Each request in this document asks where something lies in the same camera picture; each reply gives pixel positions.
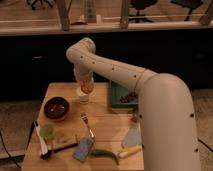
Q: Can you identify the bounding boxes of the orange apple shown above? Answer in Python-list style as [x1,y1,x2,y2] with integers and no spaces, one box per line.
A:
[81,82,94,94]

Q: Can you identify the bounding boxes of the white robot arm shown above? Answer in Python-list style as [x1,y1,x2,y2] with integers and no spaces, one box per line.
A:
[66,38,201,171]

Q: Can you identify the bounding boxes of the green plastic bin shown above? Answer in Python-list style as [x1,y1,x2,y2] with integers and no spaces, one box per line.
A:
[108,81,138,108]

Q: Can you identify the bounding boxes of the silver fork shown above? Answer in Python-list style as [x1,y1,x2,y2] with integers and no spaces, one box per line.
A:
[81,113,95,141]

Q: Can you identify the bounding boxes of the dark red bowl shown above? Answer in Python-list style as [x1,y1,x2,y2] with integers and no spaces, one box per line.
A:
[44,97,69,120]

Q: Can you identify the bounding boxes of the dark items in bin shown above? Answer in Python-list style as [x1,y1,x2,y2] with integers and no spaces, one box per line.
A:
[120,92,137,103]

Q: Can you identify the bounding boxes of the blue sponge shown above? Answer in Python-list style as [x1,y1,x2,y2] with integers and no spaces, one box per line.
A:
[73,138,94,162]

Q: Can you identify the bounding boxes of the white black brush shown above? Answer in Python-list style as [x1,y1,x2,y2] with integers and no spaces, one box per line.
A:
[34,121,49,159]

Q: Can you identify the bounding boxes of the black handled tool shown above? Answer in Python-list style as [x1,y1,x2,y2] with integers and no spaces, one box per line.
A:
[40,143,78,160]

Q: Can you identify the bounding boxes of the black cable left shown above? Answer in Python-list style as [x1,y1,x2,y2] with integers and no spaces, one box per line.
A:
[0,129,22,169]

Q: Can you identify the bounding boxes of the black cable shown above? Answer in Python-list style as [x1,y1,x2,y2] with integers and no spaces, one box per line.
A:
[198,138,213,154]
[0,129,22,169]

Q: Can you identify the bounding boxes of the black cable right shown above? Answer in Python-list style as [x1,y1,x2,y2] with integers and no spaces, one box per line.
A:
[198,138,213,154]

